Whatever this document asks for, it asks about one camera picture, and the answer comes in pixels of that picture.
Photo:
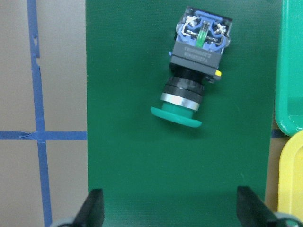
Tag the green conveyor belt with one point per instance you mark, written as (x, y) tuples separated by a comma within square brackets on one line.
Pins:
[(156, 173)]

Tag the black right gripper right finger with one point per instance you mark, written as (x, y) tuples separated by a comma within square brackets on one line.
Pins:
[(251, 211)]

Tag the green plastic tray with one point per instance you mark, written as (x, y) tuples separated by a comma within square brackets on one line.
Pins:
[(289, 74)]

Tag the yellow plastic tray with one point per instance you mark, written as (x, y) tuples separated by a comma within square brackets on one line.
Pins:
[(290, 183)]

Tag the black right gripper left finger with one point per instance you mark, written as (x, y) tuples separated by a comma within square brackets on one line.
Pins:
[(91, 213)]

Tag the green push button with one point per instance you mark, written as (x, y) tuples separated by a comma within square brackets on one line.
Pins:
[(200, 40)]

